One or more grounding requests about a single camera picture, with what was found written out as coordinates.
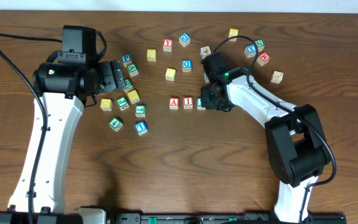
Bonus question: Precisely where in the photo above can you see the green 4 block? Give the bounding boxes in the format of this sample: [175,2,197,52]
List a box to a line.
[108,117,123,132]

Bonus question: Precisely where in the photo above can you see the blue D block middle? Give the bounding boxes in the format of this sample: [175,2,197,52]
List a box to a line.
[181,60,192,72]

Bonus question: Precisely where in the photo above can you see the blue P block left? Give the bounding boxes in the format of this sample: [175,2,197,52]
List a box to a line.
[121,54,132,67]

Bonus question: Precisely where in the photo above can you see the yellow block far left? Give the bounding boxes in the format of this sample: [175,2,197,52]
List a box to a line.
[100,98,112,111]

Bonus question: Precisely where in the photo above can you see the red I block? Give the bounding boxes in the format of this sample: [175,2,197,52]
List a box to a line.
[183,96,194,109]

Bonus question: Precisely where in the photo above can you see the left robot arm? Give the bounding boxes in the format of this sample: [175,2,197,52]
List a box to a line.
[0,25,125,223]

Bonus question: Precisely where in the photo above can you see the blue D block top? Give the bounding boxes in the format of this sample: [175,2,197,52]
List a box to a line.
[179,32,191,47]

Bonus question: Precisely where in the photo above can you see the yellow block centre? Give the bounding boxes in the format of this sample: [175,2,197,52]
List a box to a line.
[165,68,176,82]

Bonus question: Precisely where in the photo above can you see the blue P block centre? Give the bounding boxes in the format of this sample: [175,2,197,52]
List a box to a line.
[204,73,210,83]

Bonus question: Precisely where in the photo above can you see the white picture block centre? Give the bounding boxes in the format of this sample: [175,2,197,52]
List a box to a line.
[200,46,211,59]

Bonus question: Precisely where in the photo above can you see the yellow block top right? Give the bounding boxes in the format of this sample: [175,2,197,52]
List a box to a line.
[228,28,239,42]

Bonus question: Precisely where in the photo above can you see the green J block left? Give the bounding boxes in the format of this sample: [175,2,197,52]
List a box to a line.
[116,96,129,111]

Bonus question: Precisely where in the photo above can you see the blue X block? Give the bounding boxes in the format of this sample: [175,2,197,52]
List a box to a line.
[244,45,257,58]

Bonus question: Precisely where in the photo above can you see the red M block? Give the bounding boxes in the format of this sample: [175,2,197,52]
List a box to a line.
[257,52,270,66]

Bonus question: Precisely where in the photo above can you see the white block far right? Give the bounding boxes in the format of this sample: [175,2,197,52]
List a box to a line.
[270,71,283,84]

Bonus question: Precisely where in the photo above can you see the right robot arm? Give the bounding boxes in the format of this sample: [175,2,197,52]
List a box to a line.
[201,52,333,223]

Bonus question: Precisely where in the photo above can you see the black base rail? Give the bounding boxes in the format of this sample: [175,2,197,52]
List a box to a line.
[106,212,347,224]

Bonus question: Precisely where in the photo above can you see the green R block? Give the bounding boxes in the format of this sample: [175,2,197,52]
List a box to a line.
[123,78,134,93]

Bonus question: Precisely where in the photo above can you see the blue 2 block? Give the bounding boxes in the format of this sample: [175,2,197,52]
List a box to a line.
[197,98,205,110]

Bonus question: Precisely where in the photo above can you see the blue L block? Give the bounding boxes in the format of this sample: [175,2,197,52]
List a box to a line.
[134,121,148,136]

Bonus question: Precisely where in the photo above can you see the green N block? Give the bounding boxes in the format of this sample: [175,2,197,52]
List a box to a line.
[255,40,265,52]

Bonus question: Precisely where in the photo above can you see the green 7 block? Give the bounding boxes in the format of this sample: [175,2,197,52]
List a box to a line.
[135,105,146,118]

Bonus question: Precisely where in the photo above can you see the blue d block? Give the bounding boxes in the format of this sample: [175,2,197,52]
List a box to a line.
[181,60,192,72]
[179,32,191,47]

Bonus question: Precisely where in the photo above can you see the blue p block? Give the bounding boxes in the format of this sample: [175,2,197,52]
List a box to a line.
[204,73,210,83]
[121,54,132,67]

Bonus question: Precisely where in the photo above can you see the yellow block tilted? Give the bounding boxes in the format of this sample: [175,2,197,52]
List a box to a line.
[127,90,140,104]

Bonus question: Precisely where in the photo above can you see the red A block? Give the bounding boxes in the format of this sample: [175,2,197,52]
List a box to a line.
[169,97,180,110]

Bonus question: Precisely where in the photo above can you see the red Y block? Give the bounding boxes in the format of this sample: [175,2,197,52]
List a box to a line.
[163,39,173,52]

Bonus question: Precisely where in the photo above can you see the yellow block upper left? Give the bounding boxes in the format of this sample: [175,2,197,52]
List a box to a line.
[147,49,157,62]

